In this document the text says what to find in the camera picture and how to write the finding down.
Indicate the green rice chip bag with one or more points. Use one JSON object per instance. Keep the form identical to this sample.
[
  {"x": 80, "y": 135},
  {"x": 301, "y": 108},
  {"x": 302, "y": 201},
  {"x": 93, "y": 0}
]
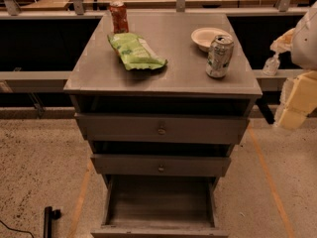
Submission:
[{"x": 134, "y": 52}]

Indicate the grey top drawer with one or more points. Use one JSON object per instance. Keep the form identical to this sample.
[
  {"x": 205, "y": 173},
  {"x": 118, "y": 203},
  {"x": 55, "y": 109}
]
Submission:
[{"x": 166, "y": 129}]

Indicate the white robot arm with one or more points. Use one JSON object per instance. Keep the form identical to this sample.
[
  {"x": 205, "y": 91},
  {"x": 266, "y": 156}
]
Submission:
[{"x": 304, "y": 41}]

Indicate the white paper bowl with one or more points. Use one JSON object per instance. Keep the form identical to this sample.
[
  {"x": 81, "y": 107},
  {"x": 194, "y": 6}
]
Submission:
[{"x": 203, "y": 37}]

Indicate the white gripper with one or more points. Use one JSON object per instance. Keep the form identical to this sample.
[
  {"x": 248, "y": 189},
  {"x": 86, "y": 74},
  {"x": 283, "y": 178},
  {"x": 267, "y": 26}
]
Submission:
[{"x": 305, "y": 45}]

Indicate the grey middle drawer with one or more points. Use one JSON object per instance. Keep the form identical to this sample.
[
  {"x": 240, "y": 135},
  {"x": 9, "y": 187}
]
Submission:
[{"x": 171, "y": 166}]

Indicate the black floor stand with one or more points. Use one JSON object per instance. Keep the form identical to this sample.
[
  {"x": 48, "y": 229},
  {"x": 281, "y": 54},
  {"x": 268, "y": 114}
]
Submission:
[{"x": 50, "y": 215}]

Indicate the grey metal railing frame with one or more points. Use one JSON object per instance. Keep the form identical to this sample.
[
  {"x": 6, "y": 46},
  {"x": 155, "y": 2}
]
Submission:
[{"x": 38, "y": 45}]

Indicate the red soda can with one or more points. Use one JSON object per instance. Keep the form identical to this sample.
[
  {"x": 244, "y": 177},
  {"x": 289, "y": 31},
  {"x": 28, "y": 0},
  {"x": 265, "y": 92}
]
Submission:
[{"x": 119, "y": 17}]

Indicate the grey open bottom drawer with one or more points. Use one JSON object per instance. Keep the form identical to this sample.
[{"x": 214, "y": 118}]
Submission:
[{"x": 159, "y": 207}]

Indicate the grey wooden drawer cabinet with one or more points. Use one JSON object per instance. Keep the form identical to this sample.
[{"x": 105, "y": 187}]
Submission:
[{"x": 183, "y": 73}]

